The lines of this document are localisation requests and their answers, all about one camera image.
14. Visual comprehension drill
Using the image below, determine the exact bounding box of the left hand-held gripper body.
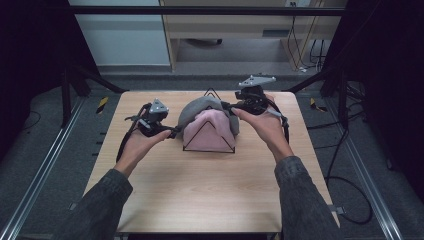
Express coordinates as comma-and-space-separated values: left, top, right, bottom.
124, 98, 174, 138

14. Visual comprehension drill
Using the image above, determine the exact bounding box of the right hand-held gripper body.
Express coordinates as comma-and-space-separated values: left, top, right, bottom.
229, 74, 278, 117

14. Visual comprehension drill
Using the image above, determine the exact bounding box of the gray knit beanie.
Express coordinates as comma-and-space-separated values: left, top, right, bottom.
177, 95, 241, 139

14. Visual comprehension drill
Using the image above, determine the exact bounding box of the pink knit beanie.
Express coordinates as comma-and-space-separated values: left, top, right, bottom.
182, 109, 237, 153

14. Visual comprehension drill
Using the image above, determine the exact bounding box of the black wire triangle rack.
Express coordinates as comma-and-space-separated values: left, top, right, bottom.
182, 87, 236, 154

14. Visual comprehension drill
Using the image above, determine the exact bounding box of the person's left hand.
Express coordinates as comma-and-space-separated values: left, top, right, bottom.
113, 128, 173, 178

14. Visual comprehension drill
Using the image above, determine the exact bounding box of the person's right hand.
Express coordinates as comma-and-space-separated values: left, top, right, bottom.
230, 93, 295, 164

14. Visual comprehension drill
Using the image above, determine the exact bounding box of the yellow black tape strip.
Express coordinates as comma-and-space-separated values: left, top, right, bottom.
309, 97, 328, 113
95, 96, 110, 115

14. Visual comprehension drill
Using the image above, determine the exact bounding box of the light wooden desk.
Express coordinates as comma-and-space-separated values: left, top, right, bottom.
159, 0, 348, 72

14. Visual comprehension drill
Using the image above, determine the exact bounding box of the white cabinet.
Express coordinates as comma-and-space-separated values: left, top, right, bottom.
68, 0, 172, 67

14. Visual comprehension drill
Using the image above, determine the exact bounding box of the dark curtain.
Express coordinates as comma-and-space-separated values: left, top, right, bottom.
321, 0, 424, 194
0, 0, 101, 158

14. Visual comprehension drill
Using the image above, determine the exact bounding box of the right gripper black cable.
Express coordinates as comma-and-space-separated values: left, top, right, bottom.
266, 99, 291, 144

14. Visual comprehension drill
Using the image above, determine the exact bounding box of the black diagonal frame strut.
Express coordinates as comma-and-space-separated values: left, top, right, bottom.
68, 64, 129, 94
283, 68, 334, 94

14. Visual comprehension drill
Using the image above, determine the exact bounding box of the black hanging cable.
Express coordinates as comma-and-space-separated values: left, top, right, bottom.
288, 1, 304, 69

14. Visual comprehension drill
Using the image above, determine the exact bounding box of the black upright frame post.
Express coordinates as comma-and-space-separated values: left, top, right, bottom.
60, 68, 73, 129

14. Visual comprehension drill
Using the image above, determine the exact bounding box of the yellow hanging cable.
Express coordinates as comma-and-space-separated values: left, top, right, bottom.
296, 0, 326, 69

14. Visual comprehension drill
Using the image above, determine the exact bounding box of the black horizontal frame bar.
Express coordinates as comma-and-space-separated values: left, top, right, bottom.
68, 4, 348, 17

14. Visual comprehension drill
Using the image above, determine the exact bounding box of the thin black floor cable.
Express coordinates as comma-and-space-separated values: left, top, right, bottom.
19, 109, 43, 132

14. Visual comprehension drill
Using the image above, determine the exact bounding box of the aluminium floor rail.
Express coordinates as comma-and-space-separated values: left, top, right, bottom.
0, 96, 86, 240
324, 98, 404, 240

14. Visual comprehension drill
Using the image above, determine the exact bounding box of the gray metal bracket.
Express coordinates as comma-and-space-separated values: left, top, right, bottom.
328, 204, 347, 215

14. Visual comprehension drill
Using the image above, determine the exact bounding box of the black looped floor cable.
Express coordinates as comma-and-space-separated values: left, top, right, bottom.
324, 128, 374, 225

